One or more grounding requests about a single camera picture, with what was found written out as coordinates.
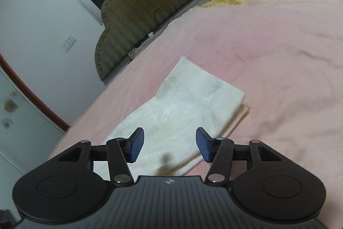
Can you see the white wall socket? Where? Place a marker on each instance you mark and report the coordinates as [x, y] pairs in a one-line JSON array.
[[71, 40], [65, 46]]

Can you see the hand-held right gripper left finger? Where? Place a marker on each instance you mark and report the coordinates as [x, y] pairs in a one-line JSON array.
[[137, 143]]

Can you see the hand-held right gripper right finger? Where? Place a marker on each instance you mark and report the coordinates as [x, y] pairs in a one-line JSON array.
[[203, 143]]

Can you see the pink floral blanket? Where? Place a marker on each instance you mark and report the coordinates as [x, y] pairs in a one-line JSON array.
[[268, 57]]

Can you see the brown wooden frame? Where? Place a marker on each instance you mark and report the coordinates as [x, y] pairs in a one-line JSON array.
[[34, 99]]

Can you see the olive quilted headboard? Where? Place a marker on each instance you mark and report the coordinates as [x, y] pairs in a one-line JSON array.
[[139, 11]]

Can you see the white wardrobe door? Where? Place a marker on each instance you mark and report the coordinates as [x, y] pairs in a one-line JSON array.
[[18, 127]]

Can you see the white charger plug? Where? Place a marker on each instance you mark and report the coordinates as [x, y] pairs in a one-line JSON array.
[[151, 35]]

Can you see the white quilt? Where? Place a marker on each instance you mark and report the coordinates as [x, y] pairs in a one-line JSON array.
[[182, 105]]

